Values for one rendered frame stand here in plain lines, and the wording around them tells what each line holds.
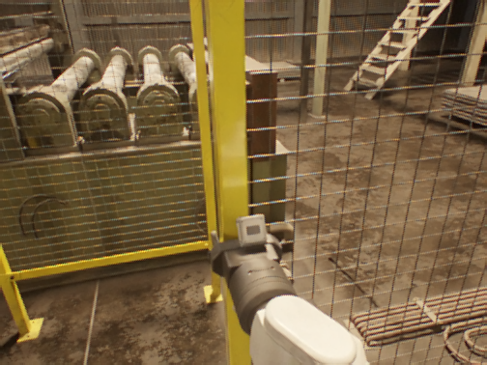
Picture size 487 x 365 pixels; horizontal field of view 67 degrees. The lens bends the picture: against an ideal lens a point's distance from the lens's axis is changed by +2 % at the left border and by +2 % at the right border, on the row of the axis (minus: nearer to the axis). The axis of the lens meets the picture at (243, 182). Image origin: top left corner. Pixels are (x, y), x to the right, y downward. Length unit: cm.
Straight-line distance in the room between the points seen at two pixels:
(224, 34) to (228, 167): 21
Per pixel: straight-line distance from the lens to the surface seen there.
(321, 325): 45
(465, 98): 626
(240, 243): 61
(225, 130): 60
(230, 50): 57
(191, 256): 282
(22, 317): 257
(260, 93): 232
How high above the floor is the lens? 172
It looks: 26 degrees down
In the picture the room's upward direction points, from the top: 2 degrees counter-clockwise
